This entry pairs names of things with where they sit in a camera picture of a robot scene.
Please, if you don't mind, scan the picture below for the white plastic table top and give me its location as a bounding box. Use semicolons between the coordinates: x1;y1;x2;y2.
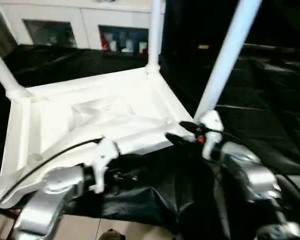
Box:
0;63;199;209

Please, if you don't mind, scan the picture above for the black mat cloth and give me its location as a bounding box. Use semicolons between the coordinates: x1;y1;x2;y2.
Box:
0;43;300;238

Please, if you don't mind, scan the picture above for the grey metal bar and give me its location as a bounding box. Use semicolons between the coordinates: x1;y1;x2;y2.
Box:
241;43;300;55

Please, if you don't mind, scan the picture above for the white glass-door cabinet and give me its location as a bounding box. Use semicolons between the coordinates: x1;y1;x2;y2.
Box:
0;0;166;55

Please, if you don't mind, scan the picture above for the grey curtain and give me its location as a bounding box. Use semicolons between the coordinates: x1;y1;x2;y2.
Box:
0;0;19;51

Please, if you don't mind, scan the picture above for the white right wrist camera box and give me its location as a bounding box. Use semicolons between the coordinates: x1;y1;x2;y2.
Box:
196;109;225;163

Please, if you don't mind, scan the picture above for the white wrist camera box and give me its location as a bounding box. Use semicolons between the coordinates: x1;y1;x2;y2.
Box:
89;135;121;195
196;109;225;163

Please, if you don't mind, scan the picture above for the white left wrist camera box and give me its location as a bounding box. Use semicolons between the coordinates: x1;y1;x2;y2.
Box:
89;135;121;195

